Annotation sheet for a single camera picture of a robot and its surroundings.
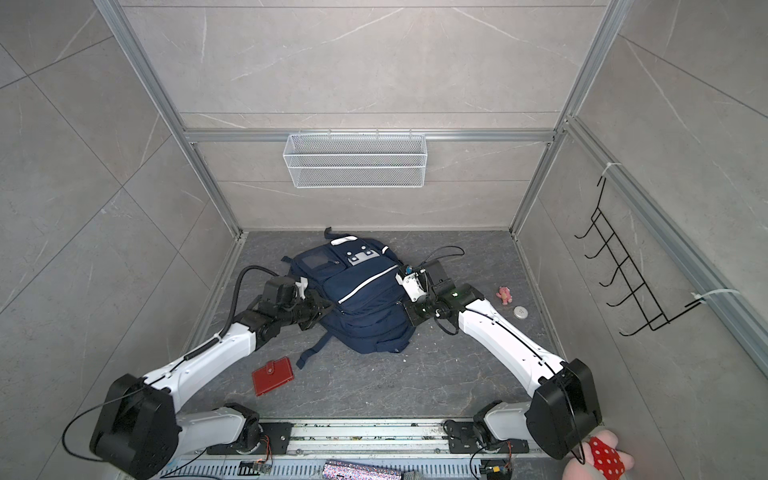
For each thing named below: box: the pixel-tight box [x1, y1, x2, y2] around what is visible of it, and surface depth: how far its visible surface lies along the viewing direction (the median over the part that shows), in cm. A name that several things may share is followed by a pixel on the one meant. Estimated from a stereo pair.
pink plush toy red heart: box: [562, 430, 635, 480], surface depth 66 cm
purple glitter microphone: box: [322, 460, 402, 480], surface depth 67 cm
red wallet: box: [251, 356, 294, 396], surface depth 85 cm
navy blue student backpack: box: [281, 227, 415, 369], surface depth 85 cm
